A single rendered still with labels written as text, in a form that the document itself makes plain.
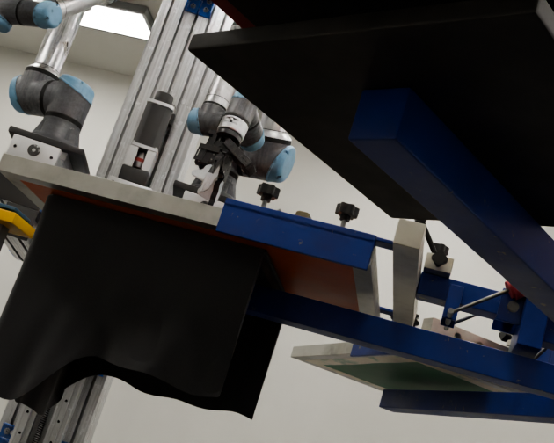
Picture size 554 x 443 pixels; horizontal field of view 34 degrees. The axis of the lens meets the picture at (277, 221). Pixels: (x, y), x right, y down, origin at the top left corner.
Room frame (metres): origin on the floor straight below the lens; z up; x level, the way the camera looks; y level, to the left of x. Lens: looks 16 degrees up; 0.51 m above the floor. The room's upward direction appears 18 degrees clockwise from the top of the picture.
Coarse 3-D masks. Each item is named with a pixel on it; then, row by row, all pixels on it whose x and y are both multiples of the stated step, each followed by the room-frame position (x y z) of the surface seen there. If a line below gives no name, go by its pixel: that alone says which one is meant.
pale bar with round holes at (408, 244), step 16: (400, 224) 1.56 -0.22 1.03; (416, 224) 1.56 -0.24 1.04; (400, 240) 1.56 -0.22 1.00; (416, 240) 1.56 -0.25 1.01; (400, 256) 1.63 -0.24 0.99; (416, 256) 1.60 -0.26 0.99; (400, 272) 1.74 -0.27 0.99; (416, 272) 1.71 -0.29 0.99; (400, 288) 1.87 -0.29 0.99; (416, 288) 1.84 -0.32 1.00; (400, 304) 2.00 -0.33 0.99; (416, 304) 2.06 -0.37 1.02; (400, 320) 2.16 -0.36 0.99
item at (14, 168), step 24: (0, 168) 1.79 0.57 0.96; (24, 168) 1.78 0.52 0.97; (48, 168) 1.77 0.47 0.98; (24, 192) 1.92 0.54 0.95; (72, 192) 1.78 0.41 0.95; (96, 192) 1.74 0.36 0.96; (120, 192) 1.73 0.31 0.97; (144, 192) 1.72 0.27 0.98; (168, 216) 1.73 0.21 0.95; (192, 216) 1.70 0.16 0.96; (216, 216) 1.69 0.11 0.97; (360, 288) 1.82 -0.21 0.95
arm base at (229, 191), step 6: (234, 174) 2.57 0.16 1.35; (198, 180) 2.57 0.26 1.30; (228, 180) 2.56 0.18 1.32; (234, 180) 2.58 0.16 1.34; (198, 186) 2.55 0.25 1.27; (228, 186) 2.56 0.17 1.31; (234, 186) 2.58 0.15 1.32; (222, 192) 2.54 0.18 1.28; (228, 192) 2.57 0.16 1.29; (234, 192) 2.58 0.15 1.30; (234, 198) 2.58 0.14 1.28
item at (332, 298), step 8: (288, 280) 1.95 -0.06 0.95; (288, 288) 2.03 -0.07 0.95; (296, 288) 2.00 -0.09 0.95; (304, 288) 1.98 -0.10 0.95; (312, 288) 1.95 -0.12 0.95; (304, 296) 2.06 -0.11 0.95; (312, 296) 2.03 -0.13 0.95; (320, 296) 2.00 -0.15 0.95; (328, 296) 1.98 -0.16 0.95; (336, 296) 1.95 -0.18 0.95; (344, 296) 1.93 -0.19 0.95; (336, 304) 2.03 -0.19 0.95; (344, 304) 2.01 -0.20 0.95; (352, 304) 1.98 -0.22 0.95
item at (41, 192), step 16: (48, 192) 1.85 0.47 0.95; (64, 192) 1.80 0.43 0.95; (112, 208) 1.81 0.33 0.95; (128, 208) 1.77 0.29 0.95; (176, 224) 1.77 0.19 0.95; (240, 240) 1.74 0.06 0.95; (272, 256) 1.78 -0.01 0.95; (288, 256) 1.74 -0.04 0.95; (304, 256) 1.70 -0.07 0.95; (288, 272) 1.88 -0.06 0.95; (304, 272) 1.83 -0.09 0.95; (320, 272) 1.79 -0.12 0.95; (336, 272) 1.75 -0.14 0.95; (352, 272) 1.71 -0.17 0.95; (320, 288) 1.93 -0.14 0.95; (336, 288) 1.88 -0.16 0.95; (352, 288) 1.84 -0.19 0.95
